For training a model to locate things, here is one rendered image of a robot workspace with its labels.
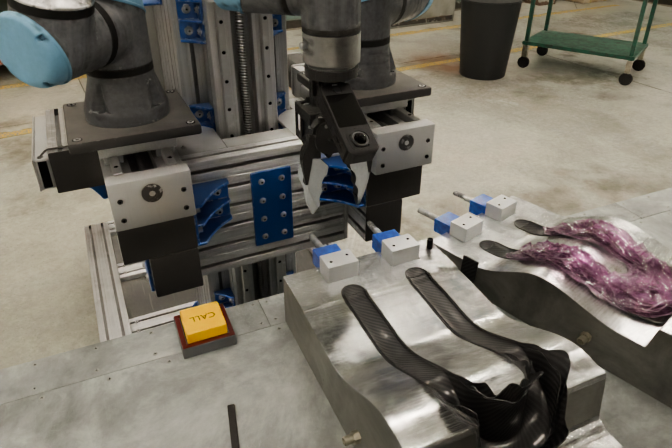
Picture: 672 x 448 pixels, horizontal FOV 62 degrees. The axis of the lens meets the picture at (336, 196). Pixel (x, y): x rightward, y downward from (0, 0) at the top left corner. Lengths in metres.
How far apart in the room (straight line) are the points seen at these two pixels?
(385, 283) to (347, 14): 0.39
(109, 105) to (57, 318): 1.43
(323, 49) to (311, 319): 0.36
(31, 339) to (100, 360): 1.41
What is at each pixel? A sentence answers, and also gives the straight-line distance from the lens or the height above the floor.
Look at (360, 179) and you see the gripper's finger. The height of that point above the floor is 1.04.
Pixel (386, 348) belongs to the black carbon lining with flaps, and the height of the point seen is 0.88.
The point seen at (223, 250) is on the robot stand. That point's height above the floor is 0.73.
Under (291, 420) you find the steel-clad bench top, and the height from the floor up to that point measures 0.80.
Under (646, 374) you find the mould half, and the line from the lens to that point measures 0.91.
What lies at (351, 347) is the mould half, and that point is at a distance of 0.76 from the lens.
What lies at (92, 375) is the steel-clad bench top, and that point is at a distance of 0.91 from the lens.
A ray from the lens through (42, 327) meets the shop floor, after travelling 2.36.
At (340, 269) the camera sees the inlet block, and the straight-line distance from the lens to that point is 0.85.
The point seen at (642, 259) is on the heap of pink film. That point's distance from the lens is 1.01.
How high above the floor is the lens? 1.42
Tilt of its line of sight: 29 degrees down
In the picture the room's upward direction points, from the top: straight up
